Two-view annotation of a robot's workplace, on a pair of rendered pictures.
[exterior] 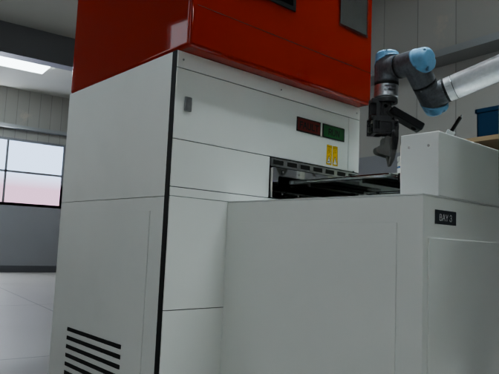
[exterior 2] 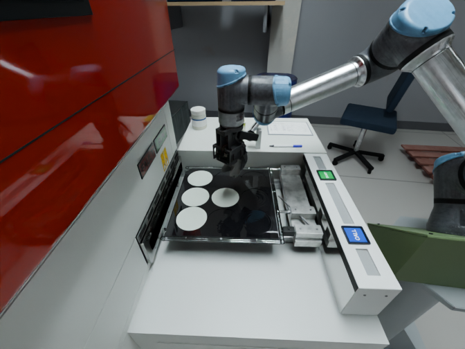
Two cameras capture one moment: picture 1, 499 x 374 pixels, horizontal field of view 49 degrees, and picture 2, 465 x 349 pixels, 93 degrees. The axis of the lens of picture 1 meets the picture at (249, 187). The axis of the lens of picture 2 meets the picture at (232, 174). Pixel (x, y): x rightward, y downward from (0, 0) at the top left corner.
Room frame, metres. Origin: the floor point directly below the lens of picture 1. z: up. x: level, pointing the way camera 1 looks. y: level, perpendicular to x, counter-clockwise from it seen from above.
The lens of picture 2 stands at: (1.25, 0.02, 1.45)
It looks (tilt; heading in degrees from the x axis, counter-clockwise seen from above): 38 degrees down; 314
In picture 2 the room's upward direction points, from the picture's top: straight up
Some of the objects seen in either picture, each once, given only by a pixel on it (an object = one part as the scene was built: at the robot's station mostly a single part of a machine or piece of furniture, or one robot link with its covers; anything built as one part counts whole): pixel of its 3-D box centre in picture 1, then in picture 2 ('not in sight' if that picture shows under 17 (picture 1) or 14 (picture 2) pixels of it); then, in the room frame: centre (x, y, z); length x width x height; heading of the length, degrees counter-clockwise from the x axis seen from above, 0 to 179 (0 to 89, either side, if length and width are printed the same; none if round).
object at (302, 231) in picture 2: not in sight; (307, 231); (1.38, -0.45, 0.89); 0.08 x 0.03 x 0.03; 42
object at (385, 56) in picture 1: (387, 68); (232, 88); (1.67, -0.42, 1.27); 0.09 x 0.08 x 0.11; 38
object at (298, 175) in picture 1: (317, 188); (167, 199); (1.82, -0.23, 0.89); 0.44 x 0.02 x 0.10; 132
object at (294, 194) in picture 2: not in sight; (296, 202); (1.49, -0.57, 0.87); 0.36 x 0.08 x 0.03; 132
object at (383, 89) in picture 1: (386, 93); (232, 117); (1.67, -0.42, 1.19); 0.08 x 0.08 x 0.05
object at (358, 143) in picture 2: not in sight; (373, 112); (1.72, -2.56, 0.57); 0.66 x 0.63 x 1.13; 33
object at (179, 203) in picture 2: (372, 185); (225, 197); (1.67, -0.38, 0.90); 0.34 x 0.34 x 0.01; 42
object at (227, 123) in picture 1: (278, 144); (133, 212); (1.71, -0.09, 1.02); 0.81 x 0.03 x 0.40; 132
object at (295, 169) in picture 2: not in sight; (290, 169); (1.60, -0.69, 0.89); 0.08 x 0.03 x 0.03; 42
